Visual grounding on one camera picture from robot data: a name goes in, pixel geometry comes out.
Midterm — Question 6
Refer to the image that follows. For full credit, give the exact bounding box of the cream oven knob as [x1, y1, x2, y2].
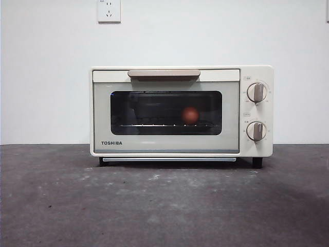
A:
[246, 82, 268, 103]
[246, 121, 267, 142]

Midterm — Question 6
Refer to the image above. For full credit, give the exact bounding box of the glass oven door with handle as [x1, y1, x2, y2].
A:
[92, 68, 241, 154]

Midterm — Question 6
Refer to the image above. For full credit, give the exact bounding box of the silver oven crumb tray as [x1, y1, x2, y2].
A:
[102, 157, 237, 163]

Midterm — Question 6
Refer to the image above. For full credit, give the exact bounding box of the metal wire oven rack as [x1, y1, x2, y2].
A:
[119, 123, 216, 128]

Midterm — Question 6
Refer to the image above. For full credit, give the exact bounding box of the brown egg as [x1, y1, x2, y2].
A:
[181, 105, 200, 125]

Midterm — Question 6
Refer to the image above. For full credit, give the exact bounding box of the white wall socket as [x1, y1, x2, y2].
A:
[97, 0, 121, 24]

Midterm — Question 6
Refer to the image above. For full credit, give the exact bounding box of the cream Toshiba toaster oven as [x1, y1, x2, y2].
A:
[89, 65, 275, 158]

